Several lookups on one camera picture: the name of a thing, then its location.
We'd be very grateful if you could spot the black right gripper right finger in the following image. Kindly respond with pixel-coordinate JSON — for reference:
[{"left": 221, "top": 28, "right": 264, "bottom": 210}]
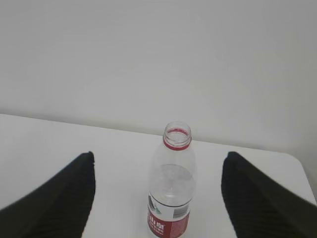
[{"left": 221, "top": 152, "right": 317, "bottom": 238}]

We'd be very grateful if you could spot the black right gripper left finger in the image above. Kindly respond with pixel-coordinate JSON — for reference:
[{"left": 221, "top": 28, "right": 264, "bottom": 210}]
[{"left": 0, "top": 152, "right": 96, "bottom": 238}]

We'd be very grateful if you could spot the Nongfu Spring water bottle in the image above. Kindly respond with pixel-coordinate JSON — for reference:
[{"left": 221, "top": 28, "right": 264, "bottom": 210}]
[{"left": 147, "top": 121, "right": 197, "bottom": 238}]

